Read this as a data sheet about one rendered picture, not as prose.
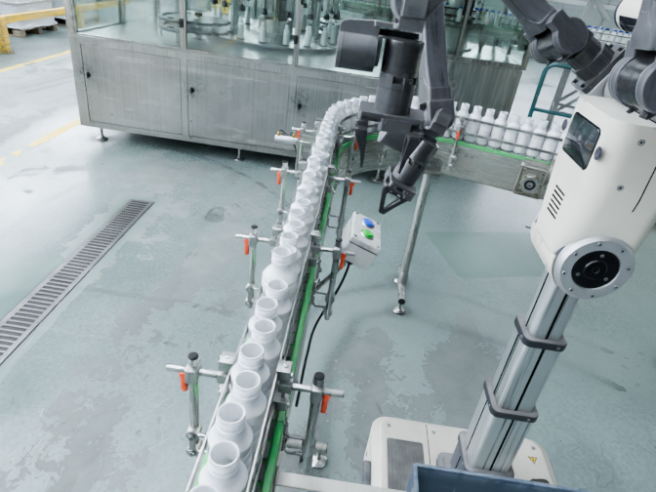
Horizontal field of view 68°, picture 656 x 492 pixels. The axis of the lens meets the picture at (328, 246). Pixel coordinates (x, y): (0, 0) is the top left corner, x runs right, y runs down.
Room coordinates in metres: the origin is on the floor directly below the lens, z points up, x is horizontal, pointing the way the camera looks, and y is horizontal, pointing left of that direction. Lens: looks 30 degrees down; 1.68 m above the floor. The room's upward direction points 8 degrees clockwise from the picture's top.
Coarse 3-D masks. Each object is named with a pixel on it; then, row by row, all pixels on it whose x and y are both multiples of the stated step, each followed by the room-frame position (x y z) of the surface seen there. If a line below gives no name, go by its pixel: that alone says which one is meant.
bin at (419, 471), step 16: (416, 464) 0.55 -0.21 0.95; (288, 480) 0.50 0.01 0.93; (304, 480) 0.51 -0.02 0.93; (320, 480) 0.51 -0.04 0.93; (336, 480) 0.51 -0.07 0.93; (416, 480) 0.52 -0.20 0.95; (432, 480) 0.55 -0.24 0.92; (448, 480) 0.55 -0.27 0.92; (464, 480) 0.55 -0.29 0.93; (480, 480) 0.55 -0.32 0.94; (496, 480) 0.55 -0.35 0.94; (512, 480) 0.55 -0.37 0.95; (528, 480) 0.55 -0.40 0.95
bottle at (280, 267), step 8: (280, 248) 0.80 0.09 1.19; (288, 248) 0.80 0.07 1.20; (272, 256) 0.78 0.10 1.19; (280, 256) 0.77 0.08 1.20; (288, 256) 0.77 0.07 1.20; (272, 264) 0.77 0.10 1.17; (280, 264) 0.77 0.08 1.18; (288, 264) 0.77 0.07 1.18; (264, 272) 0.78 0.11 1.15; (272, 272) 0.77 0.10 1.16; (280, 272) 0.76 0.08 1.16; (288, 272) 0.77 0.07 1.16; (296, 272) 0.79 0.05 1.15; (264, 280) 0.77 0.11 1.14; (288, 280) 0.76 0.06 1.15; (296, 280) 0.78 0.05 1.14; (264, 288) 0.76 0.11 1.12; (288, 288) 0.76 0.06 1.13; (296, 288) 0.78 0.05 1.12; (264, 296) 0.77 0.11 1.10; (288, 296) 0.76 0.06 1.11
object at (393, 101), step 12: (384, 84) 0.76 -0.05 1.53; (396, 84) 0.75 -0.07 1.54; (408, 84) 0.75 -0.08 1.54; (384, 96) 0.75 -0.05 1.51; (396, 96) 0.75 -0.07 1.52; (408, 96) 0.75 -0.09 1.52; (360, 108) 0.76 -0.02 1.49; (372, 108) 0.77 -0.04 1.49; (384, 108) 0.75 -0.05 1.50; (396, 108) 0.75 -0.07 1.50; (408, 108) 0.76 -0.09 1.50; (408, 120) 0.74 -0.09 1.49; (420, 120) 0.74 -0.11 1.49
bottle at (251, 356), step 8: (248, 344) 0.56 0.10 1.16; (256, 344) 0.56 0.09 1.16; (240, 352) 0.54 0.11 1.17; (248, 352) 0.56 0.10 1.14; (256, 352) 0.56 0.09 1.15; (240, 360) 0.53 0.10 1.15; (248, 360) 0.53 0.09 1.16; (256, 360) 0.53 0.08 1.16; (264, 360) 0.55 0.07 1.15; (232, 368) 0.55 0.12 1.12; (240, 368) 0.53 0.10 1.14; (248, 368) 0.53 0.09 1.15; (256, 368) 0.53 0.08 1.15; (264, 368) 0.55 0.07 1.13; (232, 376) 0.53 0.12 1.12; (264, 376) 0.54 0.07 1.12; (232, 384) 0.53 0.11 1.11; (264, 384) 0.53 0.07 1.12; (264, 392) 0.53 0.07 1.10
